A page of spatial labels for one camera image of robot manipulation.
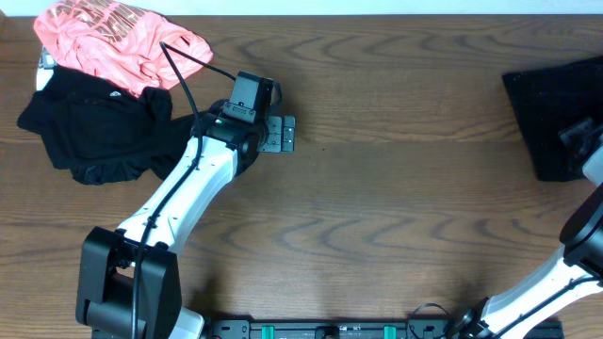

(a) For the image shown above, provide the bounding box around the white garment under pile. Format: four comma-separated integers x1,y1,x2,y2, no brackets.
36,47,57,90

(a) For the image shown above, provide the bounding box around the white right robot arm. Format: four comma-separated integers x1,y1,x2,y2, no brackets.
448,118,602,338

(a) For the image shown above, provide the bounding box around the black mounting rail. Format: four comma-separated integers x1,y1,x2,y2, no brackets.
203,299,565,339

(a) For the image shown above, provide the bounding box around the black t-shirt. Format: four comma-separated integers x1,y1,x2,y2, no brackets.
17,66,195,186

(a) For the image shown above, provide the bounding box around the pink t-shirt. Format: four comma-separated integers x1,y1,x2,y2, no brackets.
33,0,214,97

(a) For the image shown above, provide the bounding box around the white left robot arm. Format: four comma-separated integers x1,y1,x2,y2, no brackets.
75,102,296,338

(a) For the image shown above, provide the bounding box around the black knit skirt with buttons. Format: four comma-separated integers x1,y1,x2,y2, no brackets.
502,56,602,186

